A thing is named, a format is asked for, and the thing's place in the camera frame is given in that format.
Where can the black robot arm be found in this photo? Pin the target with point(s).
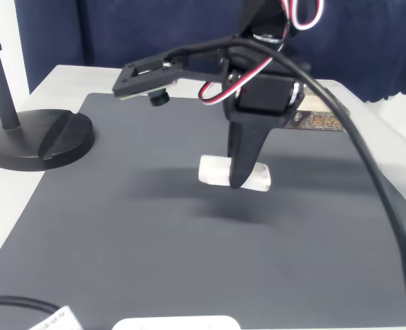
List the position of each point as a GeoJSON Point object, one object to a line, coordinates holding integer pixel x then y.
{"type": "Point", "coordinates": [265, 17]}

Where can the dark blue curtain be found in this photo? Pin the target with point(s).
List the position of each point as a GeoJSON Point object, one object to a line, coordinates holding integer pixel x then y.
{"type": "Point", "coordinates": [120, 31]}

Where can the patterned open cardboard box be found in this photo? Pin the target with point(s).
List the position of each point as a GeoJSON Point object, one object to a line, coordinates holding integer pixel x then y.
{"type": "Point", "coordinates": [321, 120]}

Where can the grey rubber mat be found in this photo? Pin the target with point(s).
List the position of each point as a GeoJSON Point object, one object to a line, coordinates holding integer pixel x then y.
{"type": "Point", "coordinates": [137, 240]}

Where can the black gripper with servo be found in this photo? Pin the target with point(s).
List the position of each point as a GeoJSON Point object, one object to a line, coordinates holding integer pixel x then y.
{"type": "Point", "coordinates": [263, 94]}

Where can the black round-base stand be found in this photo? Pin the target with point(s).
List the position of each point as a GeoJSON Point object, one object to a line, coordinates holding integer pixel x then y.
{"type": "Point", "coordinates": [34, 141]}

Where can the white rectangular block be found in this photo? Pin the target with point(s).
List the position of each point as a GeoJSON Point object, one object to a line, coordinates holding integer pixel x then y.
{"type": "Point", "coordinates": [213, 170]}

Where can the white rounded electronic device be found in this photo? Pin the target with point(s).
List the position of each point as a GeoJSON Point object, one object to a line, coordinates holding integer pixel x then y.
{"type": "Point", "coordinates": [175, 323]}

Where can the white printed paper label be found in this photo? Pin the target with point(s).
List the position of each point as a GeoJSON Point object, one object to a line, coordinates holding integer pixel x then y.
{"type": "Point", "coordinates": [56, 319]}

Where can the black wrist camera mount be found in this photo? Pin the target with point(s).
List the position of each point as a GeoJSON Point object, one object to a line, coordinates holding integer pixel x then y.
{"type": "Point", "coordinates": [144, 77]}

